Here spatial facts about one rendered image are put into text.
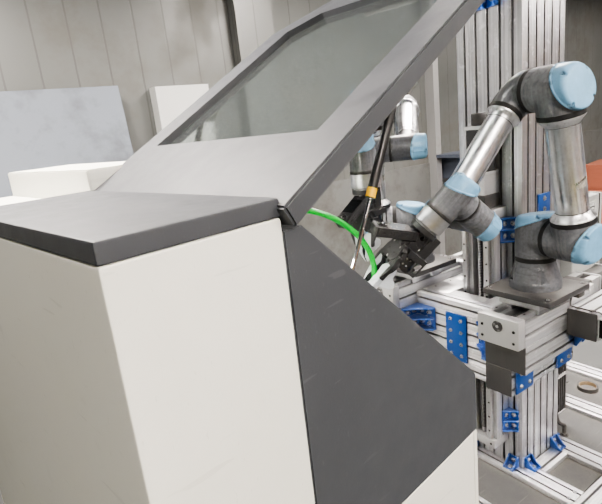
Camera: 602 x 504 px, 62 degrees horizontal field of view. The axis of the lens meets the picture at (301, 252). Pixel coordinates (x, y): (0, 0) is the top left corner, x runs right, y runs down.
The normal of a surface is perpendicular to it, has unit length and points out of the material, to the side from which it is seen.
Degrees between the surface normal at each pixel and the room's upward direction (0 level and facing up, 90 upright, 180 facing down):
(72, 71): 90
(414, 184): 90
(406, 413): 90
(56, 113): 82
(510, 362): 90
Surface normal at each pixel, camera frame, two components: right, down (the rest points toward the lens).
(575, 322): -0.81, 0.23
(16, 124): 0.55, 0.00
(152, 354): 0.70, 0.11
